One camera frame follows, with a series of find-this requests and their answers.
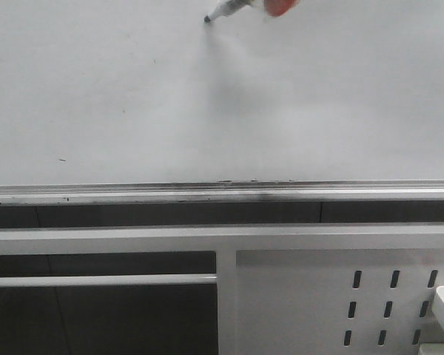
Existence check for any white black whiteboard marker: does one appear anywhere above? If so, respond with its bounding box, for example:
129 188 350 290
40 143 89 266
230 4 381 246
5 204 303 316
203 0 253 23

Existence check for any red round magnet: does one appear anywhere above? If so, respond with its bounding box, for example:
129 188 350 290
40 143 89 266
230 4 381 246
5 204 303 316
253 0 300 22

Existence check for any grey metal pegboard stand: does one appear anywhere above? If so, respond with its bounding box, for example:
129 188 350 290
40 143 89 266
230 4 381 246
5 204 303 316
0 223 444 354

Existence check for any white whiteboard with aluminium frame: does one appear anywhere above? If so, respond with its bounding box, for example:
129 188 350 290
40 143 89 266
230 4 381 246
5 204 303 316
0 1 444 205

